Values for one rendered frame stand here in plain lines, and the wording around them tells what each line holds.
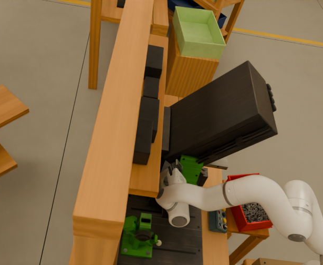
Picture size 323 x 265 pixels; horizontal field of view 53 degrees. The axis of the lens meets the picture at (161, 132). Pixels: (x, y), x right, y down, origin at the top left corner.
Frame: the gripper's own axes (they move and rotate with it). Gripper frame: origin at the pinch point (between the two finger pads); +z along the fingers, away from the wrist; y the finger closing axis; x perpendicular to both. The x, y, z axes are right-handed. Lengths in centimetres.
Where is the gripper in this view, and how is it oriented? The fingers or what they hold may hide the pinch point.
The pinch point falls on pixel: (175, 168)
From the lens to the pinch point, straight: 153.7
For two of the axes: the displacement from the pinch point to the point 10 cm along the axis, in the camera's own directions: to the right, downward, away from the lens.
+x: -8.5, 4.4, 3.0
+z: -0.1, -5.6, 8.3
